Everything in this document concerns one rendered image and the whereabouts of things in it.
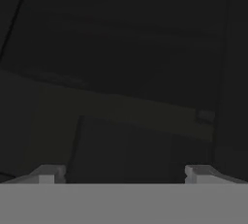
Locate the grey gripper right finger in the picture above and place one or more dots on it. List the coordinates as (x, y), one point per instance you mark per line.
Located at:
(203, 174)

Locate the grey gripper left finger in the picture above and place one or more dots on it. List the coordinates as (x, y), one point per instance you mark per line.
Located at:
(45, 173)

